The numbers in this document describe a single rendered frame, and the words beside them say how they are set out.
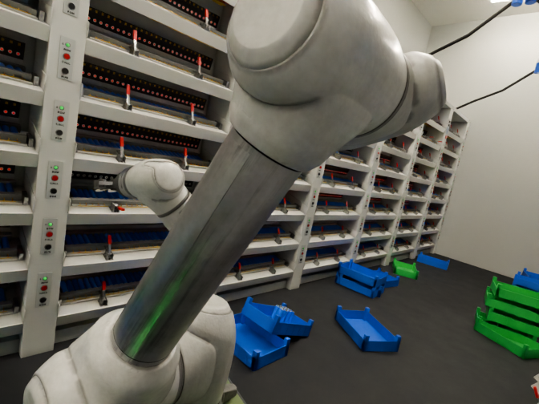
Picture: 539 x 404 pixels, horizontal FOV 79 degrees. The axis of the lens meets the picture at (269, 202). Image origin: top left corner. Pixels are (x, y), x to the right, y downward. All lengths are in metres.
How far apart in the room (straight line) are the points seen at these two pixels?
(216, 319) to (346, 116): 0.51
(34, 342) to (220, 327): 0.86
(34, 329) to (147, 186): 0.79
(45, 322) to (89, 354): 0.85
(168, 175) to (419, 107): 0.53
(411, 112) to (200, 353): 0.56
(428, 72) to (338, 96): 0.18
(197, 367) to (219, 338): 0.06
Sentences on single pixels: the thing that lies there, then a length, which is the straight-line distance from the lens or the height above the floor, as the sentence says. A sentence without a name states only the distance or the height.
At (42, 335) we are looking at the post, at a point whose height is 0.07.
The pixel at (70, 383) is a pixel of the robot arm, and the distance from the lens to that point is 0.60.
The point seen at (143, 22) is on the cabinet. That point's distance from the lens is 1.58.
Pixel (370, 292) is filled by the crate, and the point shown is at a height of 0.03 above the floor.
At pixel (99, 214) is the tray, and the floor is 0.50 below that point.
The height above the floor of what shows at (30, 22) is 1.06.
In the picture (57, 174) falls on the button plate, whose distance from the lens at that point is 1.25.
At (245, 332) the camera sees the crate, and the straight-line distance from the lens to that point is 1.62.
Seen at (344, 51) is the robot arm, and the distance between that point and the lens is 0.30.
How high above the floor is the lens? 0.82
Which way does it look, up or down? 8 degrees down
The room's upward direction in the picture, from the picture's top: 11 degrees clockwise
